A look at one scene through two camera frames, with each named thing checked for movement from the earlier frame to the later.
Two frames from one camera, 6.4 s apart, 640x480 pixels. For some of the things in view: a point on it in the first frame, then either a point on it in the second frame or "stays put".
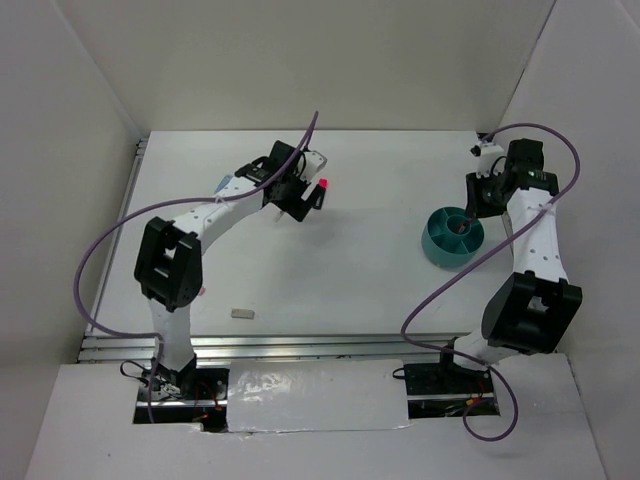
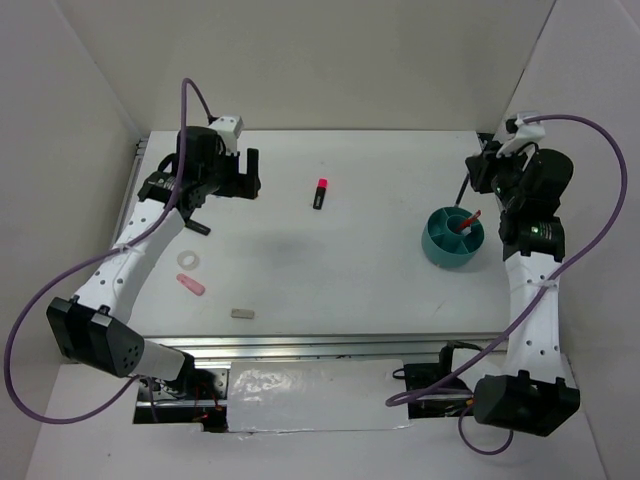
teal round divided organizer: [450, 238] stays put
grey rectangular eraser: [242, 313] stays put
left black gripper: [297, 207] → [245, 185]
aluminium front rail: [280, 348] stays put
